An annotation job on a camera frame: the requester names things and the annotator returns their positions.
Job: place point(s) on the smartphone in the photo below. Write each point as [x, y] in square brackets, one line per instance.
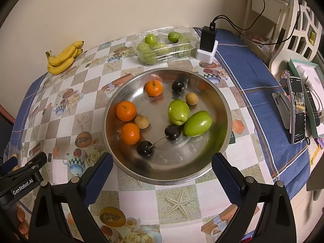
[297, 111]

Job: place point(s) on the stainless steel bowl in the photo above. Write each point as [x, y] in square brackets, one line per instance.
[177, 162]

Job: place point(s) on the orange mandarin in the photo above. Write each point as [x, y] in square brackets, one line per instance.
[130, 133]
[154, 88]
[126, 110]

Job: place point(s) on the colourful printed can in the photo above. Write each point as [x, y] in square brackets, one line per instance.
[286, 77]

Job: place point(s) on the crumpled plastic bag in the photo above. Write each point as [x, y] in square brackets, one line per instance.
[260, 43]

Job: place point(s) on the black remote control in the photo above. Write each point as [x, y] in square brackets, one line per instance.
[312, 106]

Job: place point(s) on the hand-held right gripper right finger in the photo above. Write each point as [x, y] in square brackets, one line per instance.
[226, 179]

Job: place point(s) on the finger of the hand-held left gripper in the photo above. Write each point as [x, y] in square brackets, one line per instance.
[33, 163]
[8, 164]

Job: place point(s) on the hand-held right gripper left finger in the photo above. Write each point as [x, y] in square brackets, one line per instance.
[100, 179]

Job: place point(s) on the white small bottle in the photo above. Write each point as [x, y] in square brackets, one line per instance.
[303, 74]

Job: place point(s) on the round tan longan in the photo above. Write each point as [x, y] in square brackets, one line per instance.
[191, 98]
[141, 121]

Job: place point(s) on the blue tablecloth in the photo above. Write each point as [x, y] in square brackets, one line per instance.
[253, 81]

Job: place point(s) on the pile of green jujubes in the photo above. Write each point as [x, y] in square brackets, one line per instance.
[151, 39]

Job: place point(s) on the person's left hand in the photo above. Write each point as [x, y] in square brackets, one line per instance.
[21, 217]

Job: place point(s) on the reddish brown board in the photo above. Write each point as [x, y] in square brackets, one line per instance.
[6, 114]

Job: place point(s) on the green shallow box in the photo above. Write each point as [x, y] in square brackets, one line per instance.
[315, 69]

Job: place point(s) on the yellow banana bunch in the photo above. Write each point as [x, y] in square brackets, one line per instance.
[60, 60]

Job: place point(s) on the white charger dock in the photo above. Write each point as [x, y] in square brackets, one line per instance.
[206, 55]

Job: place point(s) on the clear plastic container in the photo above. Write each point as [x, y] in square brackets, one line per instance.
[188, 34]

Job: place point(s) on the large green jujube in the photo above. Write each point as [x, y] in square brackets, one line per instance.
[178, 112]
[197, 123]

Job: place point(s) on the white lattice chair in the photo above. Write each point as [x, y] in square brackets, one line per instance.
[278, 53]

